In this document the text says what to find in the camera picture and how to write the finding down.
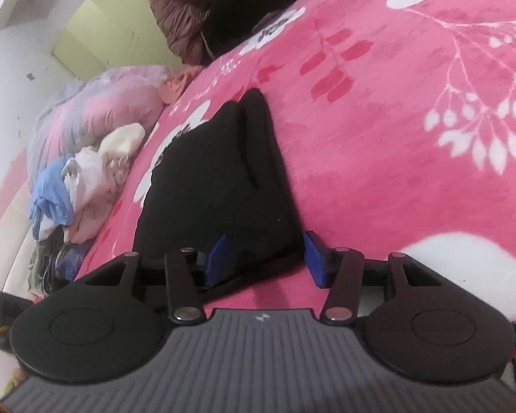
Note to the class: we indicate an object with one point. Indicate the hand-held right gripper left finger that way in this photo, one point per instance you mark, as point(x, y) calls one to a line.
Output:
point(216, 262)

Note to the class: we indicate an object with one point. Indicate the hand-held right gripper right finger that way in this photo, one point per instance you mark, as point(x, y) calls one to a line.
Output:
point(316, 262)

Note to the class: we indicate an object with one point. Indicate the black printed shirt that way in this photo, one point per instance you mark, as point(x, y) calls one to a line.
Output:
point(219, 180)

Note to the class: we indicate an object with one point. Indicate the grey garment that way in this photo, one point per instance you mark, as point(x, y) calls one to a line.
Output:
point(43, 262)

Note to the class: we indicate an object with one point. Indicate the pink white headboard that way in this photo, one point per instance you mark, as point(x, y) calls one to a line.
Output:
point(0, 223)

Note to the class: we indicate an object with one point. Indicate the blue jeans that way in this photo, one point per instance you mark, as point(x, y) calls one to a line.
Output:
point(75, 258)

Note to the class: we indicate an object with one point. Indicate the light blue shirt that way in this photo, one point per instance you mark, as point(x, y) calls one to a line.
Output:
point(47, 198)

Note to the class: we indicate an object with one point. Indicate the beige garment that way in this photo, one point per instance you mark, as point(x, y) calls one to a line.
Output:
point(90, 223)

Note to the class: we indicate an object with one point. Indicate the white garment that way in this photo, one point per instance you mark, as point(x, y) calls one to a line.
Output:
point(90, 176)

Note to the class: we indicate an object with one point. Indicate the cream fleece garment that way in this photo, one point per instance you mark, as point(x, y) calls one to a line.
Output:
point(122, 140)

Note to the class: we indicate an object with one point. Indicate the pink floral blanket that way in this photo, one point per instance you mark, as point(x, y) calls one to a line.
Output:
point(370, 116)

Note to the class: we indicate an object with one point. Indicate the peach cloth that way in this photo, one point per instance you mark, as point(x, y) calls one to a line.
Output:
point(176, 86)

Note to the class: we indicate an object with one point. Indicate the pink grey floral quilt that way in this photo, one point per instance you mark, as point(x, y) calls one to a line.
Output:
point(90, 112)

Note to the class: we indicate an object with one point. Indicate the pale yellow wardrobe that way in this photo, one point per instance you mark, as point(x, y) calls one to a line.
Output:
point(99, 30)

